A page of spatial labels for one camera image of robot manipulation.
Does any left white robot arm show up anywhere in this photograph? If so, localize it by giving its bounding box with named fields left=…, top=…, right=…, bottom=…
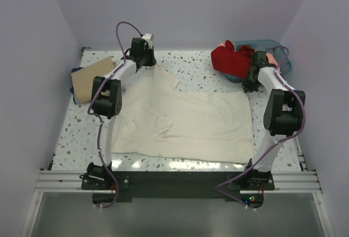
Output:
left=87, top=33, right=157, bottom=189

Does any cream white t-shirt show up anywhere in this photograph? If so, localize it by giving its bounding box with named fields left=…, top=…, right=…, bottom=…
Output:
left=111, top=66, right=254, bottom=163

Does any teal plastic basket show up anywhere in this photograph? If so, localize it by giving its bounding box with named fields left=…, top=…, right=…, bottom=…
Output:
left=232, top=39, right=292, bottom=77

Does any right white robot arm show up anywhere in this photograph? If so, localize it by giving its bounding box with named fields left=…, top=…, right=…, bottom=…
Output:
left=242, top=51, right=306, bottom=190

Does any red t-shirt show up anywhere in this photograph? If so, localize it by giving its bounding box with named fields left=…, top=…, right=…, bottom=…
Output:
left=210, top=40, right=255, bottom=79

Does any pink t-shirt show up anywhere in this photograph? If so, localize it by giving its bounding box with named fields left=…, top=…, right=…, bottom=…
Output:
left=266, top=53, right=280, bottom=72

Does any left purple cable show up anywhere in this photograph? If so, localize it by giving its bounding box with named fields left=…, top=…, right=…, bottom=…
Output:
left=87, top=22, right=145, bottom=208

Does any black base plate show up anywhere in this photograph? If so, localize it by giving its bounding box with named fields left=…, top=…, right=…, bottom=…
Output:
left=80, top=167, right=275, bottom=208

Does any folded tan t-shirt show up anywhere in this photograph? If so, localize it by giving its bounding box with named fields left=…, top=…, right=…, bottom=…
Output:
left=71, top=57, right=116, bottom=104

